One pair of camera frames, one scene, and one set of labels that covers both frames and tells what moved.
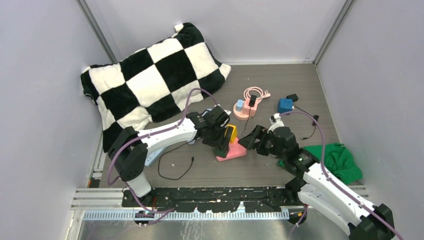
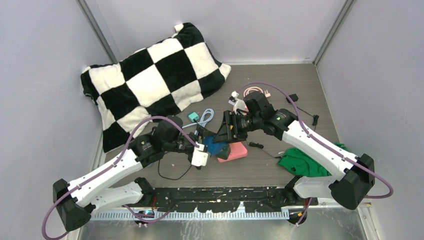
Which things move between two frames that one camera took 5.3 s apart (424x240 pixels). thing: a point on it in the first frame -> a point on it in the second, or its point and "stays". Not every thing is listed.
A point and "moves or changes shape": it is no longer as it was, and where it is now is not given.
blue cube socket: [284, 105] moves or changes shape
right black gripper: [248, 141] -> [225, 134]
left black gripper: [217, 144] -> [202, 132]
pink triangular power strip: [235, 150] stays
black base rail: [217, 199] stays
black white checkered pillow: [156, 83] stays
